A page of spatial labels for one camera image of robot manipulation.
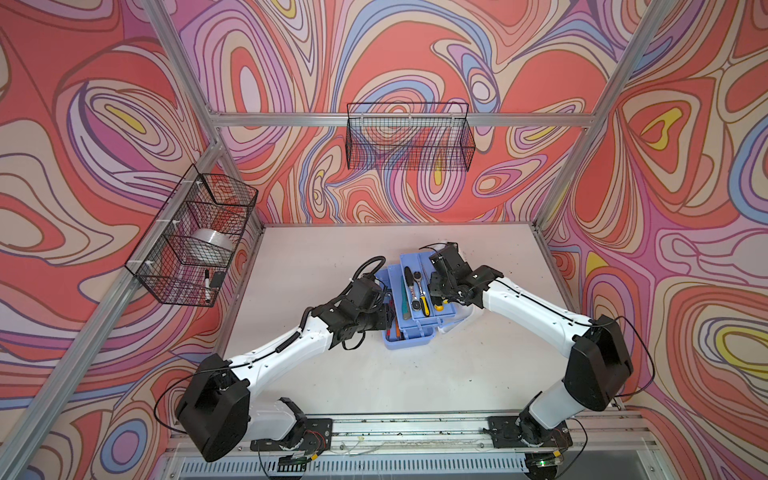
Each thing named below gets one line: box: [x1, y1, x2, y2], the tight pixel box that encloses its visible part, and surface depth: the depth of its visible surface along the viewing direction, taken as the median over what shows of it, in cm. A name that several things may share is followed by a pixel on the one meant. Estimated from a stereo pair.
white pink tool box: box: [375, 251, 473, 350], surface depth 84 cm
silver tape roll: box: [192, 228, 235, 252], surface depth 75 cm
